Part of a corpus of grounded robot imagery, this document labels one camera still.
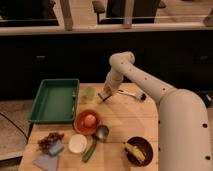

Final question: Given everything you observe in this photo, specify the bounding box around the yellow corn cob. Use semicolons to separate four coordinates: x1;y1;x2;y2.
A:
124;142;145;162

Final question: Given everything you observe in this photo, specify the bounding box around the orange bowl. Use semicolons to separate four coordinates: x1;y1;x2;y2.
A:
73;109;102;135

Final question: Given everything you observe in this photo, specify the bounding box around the black floor cable left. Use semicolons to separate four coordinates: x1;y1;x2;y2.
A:
0;112;29;141

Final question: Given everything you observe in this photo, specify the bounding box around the dark brown bowl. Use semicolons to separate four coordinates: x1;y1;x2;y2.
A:
124;136;153;167

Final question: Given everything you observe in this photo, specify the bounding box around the translucent green plastic cup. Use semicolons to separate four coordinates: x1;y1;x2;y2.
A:
83;87;95;101

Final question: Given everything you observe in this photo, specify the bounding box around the grey blue cloth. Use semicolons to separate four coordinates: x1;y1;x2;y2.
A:
32;154;58;171

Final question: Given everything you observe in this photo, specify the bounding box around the blue grey sponge block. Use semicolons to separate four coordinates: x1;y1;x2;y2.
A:
49;140;64;156

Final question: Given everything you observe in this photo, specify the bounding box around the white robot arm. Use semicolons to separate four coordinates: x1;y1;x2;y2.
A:
99;51;213;171

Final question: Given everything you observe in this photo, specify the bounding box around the green plastic tray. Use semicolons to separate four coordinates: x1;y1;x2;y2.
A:
28;79;80;124

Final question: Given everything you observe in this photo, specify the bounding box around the green-handled metal scoop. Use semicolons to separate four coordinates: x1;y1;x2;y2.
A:
82;125;109;163

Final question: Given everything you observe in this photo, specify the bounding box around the white round lid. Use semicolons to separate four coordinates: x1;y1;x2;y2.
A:
68;134;87;154

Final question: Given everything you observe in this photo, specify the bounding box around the orange peach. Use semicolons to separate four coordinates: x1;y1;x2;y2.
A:
84;114;96;128

